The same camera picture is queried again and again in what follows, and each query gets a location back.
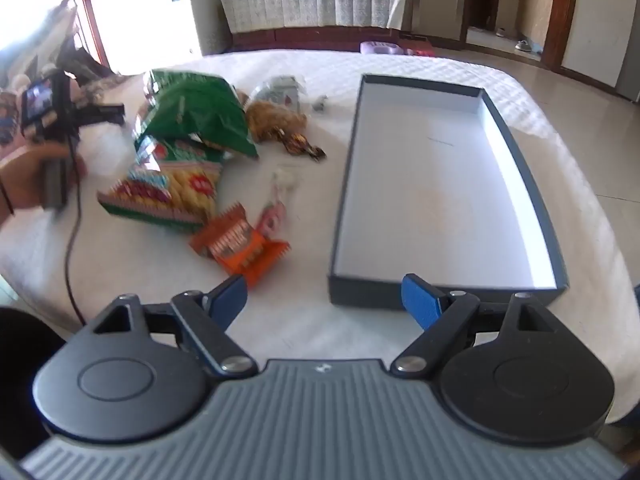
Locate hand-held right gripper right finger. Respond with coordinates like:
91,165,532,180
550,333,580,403
390,273,556,380

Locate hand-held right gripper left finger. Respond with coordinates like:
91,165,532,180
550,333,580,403
91,275,258,378

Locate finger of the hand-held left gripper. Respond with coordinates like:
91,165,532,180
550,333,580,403
75,102,126,128

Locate orange snack packet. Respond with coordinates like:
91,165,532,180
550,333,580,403
189,202,292,290

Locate pink candy packet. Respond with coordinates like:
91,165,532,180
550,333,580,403
255,200,288,238

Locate green chip bag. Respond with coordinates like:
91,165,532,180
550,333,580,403
135,69,260,160

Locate striped prawn cracker bag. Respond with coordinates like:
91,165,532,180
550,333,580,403
96,135,224,235

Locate dark grey cardboard box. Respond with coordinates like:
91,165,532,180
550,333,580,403
327,74,570,311

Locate yellow bread snack packet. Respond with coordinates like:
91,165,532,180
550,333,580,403
245,100,308,143

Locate brown candy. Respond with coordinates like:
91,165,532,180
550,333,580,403
272,127,327,162

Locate person's left hand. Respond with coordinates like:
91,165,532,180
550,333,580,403
0,141,88,211

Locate dark patterned sofa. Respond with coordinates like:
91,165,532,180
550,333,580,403
50,35,123,101

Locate white chest freezer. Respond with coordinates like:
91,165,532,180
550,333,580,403
92,0,201,75

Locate dark wooden TV cabinet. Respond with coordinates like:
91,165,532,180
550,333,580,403
227,25,416,52

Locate sideboard with white cloth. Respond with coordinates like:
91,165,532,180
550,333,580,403
219,0,410,33

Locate wooden kitchen counter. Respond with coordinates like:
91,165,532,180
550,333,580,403
515,0,557,53

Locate grey refrigerator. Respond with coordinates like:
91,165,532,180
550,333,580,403
615,0,640,103

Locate black cable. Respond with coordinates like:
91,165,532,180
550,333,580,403
62,135,88,325

